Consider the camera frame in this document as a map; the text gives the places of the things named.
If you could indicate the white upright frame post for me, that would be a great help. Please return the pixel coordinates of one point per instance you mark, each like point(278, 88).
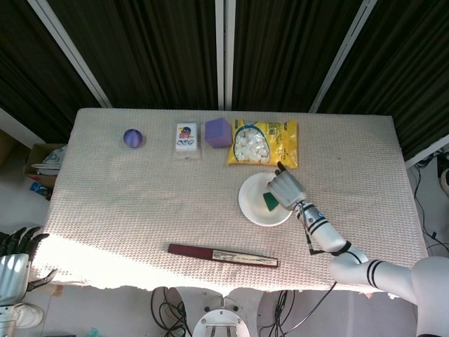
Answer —
point(224, 52)

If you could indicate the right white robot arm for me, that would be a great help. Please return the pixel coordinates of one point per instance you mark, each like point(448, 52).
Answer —
point(326, 235)

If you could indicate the green sponge piece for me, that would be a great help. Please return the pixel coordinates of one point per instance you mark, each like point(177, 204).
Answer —
point(271, 203)

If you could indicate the brown cardboard box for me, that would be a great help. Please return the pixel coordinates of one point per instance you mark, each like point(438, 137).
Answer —
point(38, 159)

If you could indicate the white slanted frame post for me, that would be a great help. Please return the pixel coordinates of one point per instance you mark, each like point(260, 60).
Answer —
point(345, 52)
point(70, 52)

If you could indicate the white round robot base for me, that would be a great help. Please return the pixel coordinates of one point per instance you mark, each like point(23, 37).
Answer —
point(221, 321)

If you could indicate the white paper plate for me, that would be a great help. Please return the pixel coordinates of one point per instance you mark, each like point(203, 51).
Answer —
point(252, 200)

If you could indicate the blue purple ball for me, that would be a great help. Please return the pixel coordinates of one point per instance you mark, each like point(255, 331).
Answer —
point(133, 138)

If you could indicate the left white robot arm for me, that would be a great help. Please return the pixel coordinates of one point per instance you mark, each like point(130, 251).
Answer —
point(6, 321)

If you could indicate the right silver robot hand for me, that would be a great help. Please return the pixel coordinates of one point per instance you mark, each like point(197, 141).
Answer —
point(287, 189)

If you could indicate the yellow bag of white candy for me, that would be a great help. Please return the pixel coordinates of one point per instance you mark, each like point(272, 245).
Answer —
point(280, 144)

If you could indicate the dark red folded fan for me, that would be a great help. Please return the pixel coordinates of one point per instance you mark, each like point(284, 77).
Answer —
point(193, 250)

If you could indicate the blue packet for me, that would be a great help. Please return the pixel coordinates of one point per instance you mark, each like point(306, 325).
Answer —
point(40, 189)

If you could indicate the white waffle tablecloth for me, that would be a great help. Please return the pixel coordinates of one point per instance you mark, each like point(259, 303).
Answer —
point(140, 210)

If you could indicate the white shoe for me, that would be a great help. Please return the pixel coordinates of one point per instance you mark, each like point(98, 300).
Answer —
point(31, 314)

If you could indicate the dark pleated curtain panel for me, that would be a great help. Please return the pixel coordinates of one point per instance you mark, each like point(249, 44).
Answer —
point(410, 70)
point(147, 52)
point(28, 77)
point(287, 52)

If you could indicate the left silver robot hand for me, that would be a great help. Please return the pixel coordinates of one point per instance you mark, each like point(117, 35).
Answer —
point(12, 274)

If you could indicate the purple foam cube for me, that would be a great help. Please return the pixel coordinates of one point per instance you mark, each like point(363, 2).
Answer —
point(217, 133)

